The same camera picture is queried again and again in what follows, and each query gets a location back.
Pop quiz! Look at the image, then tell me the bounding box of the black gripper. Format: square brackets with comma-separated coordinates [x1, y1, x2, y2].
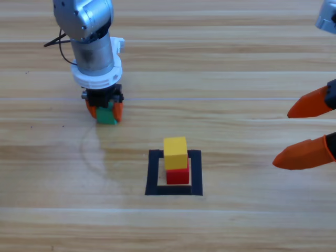
[81, 84, 124, 122]

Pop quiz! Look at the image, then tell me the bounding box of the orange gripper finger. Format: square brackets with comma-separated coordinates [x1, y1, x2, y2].
[272, 132, 336, 171]
[287, 78, 336, 119]

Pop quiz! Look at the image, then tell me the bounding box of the green cube block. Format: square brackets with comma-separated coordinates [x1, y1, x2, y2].
[96, 101, 118, 125]

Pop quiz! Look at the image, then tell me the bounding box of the yellow cube block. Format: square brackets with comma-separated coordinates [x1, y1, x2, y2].
[163, 136, 189, 171]

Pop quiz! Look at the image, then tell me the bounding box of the red cube block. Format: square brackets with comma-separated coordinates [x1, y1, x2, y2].
[165, 159, 191, 185]

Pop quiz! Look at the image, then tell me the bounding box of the black tape square outline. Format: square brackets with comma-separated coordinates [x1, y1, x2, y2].
[144, 149, 203, 197]

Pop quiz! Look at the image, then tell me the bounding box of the white wrist mount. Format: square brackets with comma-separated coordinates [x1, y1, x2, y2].
[70, 36, 126, 91]

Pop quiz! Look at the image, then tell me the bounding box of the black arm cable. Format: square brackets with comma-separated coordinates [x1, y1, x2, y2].
[43, 28, 77, 67]

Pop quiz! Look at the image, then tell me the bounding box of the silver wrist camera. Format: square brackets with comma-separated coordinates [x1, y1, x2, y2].
[314, 0, 336, 35]

